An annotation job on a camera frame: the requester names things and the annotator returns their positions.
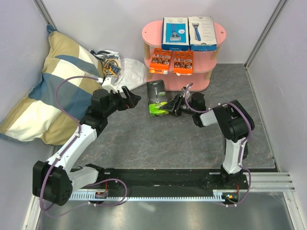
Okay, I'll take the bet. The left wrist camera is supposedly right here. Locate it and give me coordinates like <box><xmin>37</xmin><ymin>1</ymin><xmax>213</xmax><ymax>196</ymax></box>
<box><xmin>97</xmin><ymin>77</ymin><xmax>120</xmax><ymax>93</ymax></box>

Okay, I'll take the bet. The orange razor box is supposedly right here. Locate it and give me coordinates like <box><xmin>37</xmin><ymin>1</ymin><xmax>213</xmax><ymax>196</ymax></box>
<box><xmin>173</xmin><ymin>51</ymin><xmax>193</xmax><ymax>75</ymax></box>
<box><xmin>149</xmin><ymin>48</ymin><xmax>172</xmax><ymax>74</ymax></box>

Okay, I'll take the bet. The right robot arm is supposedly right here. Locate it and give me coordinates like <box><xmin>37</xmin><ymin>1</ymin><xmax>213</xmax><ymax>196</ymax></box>
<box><xmin>160</xmin><ymin>92</ymin><xmax>255</xmax><ymax>189</ymax></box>

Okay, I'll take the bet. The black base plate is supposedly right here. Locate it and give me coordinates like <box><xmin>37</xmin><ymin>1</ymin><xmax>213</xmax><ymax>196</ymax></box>
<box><xmin>97</xmin><ymin>168</ymin><xmax>248</xmax><ymax>197</ymax></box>

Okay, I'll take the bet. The blue razor box clear front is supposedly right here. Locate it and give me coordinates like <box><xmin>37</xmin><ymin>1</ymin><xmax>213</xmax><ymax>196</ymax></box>
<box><xmin>161</xmin><ymin>17</ymin><xmax>189</xmax><ymax>51</ymax></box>

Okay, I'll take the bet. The grey cable duct rail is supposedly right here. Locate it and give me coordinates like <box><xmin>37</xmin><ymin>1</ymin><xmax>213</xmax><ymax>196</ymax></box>
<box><xmin>69</xmin><ymin>190</ymin><xmax>225</xmax><ymax>202</ymax></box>

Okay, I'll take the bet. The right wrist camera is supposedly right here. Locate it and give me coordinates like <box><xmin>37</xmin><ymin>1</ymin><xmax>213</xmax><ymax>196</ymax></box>
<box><xmin>182</xmin><ymin>83</ymin><xmax>193</xmax><ymax>99</ymax></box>

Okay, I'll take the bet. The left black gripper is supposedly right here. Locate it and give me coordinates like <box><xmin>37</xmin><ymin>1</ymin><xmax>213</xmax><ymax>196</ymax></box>
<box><xmin>104</xmin><ymin>86</ymin><xmax>141</xmax><ymax>117</ymax></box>

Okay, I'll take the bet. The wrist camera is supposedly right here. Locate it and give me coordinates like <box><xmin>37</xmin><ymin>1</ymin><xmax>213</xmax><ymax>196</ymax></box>
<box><xmin>97</xmin><ymin>77</ymin><xmax>120</xmax><ymax>93</ymax></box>
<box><xmin>182</xmin><ymin>83</ymin><xmax>193</xmax><ymax>99</ymax></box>

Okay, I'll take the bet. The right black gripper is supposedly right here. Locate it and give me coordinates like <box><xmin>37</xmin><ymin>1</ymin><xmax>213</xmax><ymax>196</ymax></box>
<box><xmin>160</xmin><ymin>93</ymin><xmax>196</xmax><ymax>117</ymax></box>

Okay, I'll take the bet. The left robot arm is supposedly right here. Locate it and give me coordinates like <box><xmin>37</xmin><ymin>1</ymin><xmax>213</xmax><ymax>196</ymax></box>
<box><xmin>32</xmin><ymin>86</ymin><xmax>141</xmax><ymax>206</ymax></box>

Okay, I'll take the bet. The white blue razor box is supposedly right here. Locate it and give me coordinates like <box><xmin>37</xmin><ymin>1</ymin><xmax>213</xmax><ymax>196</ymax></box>
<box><xmin>188</xmin><ymin>16</ymin><xmax>217</xmax><ymax>52</ymax></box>

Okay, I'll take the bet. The pink three-tier shelf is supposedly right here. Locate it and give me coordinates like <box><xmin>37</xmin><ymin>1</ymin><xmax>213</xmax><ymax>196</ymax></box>
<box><xmin>142</xmin><ymin>21</ymin><xmax>226</xmax><ymax>92</ymax></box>

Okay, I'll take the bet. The striped blue beige pillow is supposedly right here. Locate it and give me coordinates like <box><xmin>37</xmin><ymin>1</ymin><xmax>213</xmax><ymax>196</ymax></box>
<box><xmin>0</xmin><ymin>24</ymin><xmax>104</xmax><ymax>146</ymax></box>

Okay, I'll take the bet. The green black razor pack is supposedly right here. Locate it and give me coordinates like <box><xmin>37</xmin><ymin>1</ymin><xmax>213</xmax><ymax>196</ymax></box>
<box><xmin>146</xmin><ymin>80</ymin><xmax>169</xmax><ymax>116</ymax></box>

